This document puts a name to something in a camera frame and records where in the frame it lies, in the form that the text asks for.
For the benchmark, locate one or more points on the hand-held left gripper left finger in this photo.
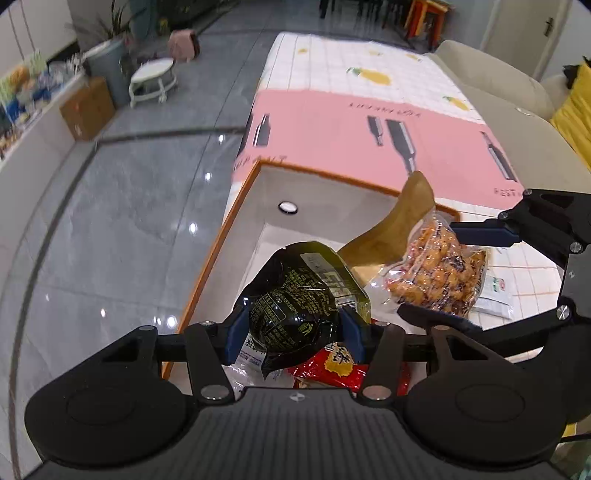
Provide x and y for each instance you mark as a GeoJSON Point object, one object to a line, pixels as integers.
{"type": "Point", "coordinates": [235, 332]}

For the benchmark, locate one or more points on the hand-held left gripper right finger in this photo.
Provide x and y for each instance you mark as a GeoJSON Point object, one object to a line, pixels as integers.
{"type": "Point", "coordinates": [353, 330]}

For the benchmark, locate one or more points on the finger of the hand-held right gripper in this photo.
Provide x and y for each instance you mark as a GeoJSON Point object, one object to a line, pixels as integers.
{"type": "Point", "coordinates": [438, 317]}
{"type": "Point", "coordinates": [485, 233]}

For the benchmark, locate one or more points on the clear packet of white balls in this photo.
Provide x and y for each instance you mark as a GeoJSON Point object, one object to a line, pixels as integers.
{"type": "Point", "coordinates": [251, 362]}

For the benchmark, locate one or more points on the red cartoon snack packet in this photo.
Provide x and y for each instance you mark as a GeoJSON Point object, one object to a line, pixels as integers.
{"type": "Point", "coordinates": [341, 367]}

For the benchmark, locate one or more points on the spicy snack packet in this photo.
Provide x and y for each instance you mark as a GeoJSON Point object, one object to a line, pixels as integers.
{"type": "Point", "coordinates": [438, 272]}

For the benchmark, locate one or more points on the black and green snack packet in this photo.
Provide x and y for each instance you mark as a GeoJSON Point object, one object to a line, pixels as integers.
{"type": "Point", "coordinates": [286, 304]}

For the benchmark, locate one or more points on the white sachet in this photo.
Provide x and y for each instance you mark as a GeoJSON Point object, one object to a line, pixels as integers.
{"type": "Point", "coordinates": [496, 295]}

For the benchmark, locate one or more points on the tan packet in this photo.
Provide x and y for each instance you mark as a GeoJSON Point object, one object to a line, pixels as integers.
{"type": "Point", "coordinates": [392, 230]}

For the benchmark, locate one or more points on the orange cardboard storage box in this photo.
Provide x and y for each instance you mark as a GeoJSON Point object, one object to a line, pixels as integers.
{"type": "Point", "coordinates": [258, 207]}

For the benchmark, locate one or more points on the beige sofa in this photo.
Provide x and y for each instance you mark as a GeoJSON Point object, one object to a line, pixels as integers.
{"type": "Point", "coordinates": [531, 138]}

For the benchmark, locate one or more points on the small white disc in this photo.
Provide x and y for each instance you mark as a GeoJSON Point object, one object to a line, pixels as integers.
{"type": "Point", "coordinates": [525, 111]}

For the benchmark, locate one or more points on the yellow cushion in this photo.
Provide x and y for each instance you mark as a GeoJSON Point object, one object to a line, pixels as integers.
{"type": "Point", "coordinates": [577, 115]}

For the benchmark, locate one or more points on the dark cloth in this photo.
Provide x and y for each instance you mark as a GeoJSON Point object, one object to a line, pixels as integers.
{"type": "Point", "coordinates": [572, 71]}

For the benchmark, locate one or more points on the printed lemon and bottle tablecloth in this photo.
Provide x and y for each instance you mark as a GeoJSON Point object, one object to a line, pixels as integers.
{"type": "Point", "coordinates": [323, 120]}

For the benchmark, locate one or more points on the white door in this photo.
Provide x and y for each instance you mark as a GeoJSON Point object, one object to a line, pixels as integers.
{"type": "Point", "coordinates": [517, 32]}

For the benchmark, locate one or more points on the orange stool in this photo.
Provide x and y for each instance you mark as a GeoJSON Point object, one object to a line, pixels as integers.
{"type": "Point", "coordinates": [427, 14]}

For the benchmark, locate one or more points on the brown cardboard box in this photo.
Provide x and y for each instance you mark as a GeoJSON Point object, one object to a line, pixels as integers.
{"type": "Point", "coordinates": [87, 108]}

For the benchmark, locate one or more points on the white television console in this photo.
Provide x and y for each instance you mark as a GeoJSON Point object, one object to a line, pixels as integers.
{"type": "Point", "coordinates": [32, 152]}

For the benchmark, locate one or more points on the white round wheeled stool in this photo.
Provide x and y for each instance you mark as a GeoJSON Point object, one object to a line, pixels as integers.
{"type": "Point", "coordinates": [152, 74]}

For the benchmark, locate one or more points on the grey round bin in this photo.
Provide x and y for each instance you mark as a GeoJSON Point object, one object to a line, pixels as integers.
{"type": "Point", "coordinates": [108, 69]}

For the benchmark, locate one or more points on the pile of small toys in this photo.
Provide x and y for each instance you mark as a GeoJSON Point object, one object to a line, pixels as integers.
{"type": "Point", "coordinates": [62, 76]}

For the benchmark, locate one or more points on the teddy bear picture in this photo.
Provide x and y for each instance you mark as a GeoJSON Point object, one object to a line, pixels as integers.
{"type": "Point", "coordinates": [18, 83]}

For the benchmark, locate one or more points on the long-leaf potted plant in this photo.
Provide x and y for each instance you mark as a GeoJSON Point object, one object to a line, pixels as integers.
{"type": "Point", "coordinates": [108, 25]}

